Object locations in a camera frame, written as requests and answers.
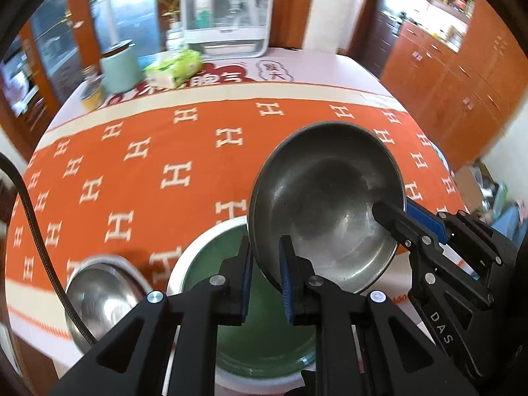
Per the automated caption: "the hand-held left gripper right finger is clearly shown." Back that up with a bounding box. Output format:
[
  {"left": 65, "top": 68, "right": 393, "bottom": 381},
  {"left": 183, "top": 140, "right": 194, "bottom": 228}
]
[{"left": 278, "top": 235, "right": 481, "bottom": 396}]

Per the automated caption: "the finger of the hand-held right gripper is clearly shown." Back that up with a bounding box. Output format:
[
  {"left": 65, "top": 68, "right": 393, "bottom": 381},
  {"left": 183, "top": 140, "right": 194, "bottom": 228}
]
[
  {"left": 405, "top": 199, "right": 516, "bottom": 267},
  {"left": 372, "top": 200, "right": 496, "bottom": 310}
]

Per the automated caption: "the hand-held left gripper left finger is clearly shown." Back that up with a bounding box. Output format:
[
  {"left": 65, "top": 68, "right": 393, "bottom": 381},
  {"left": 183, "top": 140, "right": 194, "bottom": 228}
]
[{"left": 49, "top": 237, "right": 253, "bottom": 396}]

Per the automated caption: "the green plate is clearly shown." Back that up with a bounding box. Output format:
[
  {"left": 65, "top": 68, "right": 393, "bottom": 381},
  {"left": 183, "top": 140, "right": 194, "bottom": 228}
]
[{"left": 181, "top": 231, "right": 318, "bottom": 368}]

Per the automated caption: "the dull steel bowl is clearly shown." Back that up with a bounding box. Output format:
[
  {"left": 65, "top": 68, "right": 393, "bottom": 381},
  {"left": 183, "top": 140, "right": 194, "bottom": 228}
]
[{"left": 247, "top": 121, "right": 407, "bottom": 295}]

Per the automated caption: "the white plate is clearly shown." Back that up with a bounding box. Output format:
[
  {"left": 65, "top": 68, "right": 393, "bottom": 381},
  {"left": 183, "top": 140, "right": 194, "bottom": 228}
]
[{"left": 166, "top": 216, "right": 318, "bottom": 386}]

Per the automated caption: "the wide-rimmed steel bowl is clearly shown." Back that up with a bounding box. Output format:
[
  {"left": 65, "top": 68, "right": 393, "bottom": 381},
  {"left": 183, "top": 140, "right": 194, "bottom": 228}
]
[{"left": 64, "top": 254, "right": 155, "bottom": 353}]

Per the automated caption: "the cardboard box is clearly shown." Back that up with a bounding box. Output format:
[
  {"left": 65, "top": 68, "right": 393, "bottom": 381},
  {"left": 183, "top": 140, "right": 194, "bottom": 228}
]
[{"left": 454, "top": 161, "right": 508, "bottom": 223}]

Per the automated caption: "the blue plastic stool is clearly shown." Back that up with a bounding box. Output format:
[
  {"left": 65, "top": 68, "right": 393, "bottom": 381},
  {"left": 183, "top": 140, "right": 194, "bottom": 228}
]
[{"left": 429, "top": 140, "right": 451, "bottom": 172}]

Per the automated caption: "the wooden storage cabinet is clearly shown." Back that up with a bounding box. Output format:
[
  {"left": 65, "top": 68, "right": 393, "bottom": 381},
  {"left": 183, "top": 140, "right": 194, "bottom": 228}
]
[{"left": 379, "top": 0, "right": 528, "bottom": 170}]

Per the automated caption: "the dark wooden door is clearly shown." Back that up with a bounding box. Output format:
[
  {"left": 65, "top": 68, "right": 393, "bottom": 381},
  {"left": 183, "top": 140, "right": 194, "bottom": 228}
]
[{"left": 371, "top": 0, "right": 407, "bottom": 56}]

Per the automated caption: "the green tissue pack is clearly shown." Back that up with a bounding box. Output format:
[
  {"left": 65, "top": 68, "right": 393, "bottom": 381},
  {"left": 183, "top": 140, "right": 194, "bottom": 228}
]
[{"left": 144, "top": 49, "right": 204, "bottom": 89}]

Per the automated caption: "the white sterilizer cabinet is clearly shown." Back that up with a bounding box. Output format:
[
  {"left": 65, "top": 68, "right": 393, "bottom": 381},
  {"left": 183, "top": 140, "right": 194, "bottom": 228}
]
[{"left": 180, "top": 0, "right": 275, "bottom": 58}]

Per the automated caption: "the yellow can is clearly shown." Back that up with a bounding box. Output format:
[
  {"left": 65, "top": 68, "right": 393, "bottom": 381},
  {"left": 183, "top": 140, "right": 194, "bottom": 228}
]
[{"left": 79, "top": 75, "right": 106, "bottom": 112}]

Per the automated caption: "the mint green canister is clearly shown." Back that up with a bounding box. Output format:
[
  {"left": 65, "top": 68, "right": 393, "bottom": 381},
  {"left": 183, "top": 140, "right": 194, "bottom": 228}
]
[{"left": 100, "top": 40, "right": 139, "bottom": 93}]

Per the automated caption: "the white bottle green label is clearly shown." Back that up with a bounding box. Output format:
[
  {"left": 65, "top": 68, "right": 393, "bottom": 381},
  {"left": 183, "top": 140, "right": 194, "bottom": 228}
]
[{"left": 194, "top": 0, "right": 212, "bottom": 27}]

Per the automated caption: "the glass sliding door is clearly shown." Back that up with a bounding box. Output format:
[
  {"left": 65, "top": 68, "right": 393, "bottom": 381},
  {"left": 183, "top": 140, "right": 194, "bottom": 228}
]
[{"left": 68, "top": 0, "right": 289, "bottom": 58}]

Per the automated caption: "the wooden glass-front cabinet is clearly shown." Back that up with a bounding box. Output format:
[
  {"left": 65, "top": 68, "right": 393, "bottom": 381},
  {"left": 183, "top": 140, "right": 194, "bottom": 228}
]
[{"left": 0, "top": 8, "right": 62, "bottom": 149}]

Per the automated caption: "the black cable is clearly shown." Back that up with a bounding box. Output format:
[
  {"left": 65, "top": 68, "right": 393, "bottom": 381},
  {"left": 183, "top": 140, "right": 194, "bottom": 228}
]
[{"left": 0, "top": 152, "right": 100, "bottom": 345}]

